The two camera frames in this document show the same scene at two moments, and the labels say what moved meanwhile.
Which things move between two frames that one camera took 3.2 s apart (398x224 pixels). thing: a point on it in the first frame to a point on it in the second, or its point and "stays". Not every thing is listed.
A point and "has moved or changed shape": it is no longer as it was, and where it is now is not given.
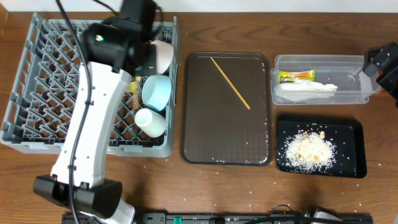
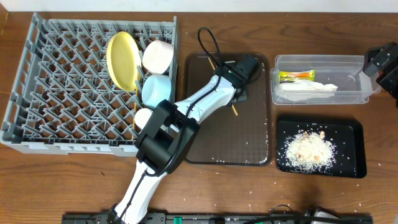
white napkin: [299, 90] stays
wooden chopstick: [238, 94] has moved or changed shape
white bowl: [164, 53] stays
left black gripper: [144, 59] to [240, 94]
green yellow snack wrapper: [286, 76] stays
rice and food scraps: [310, 152] stays
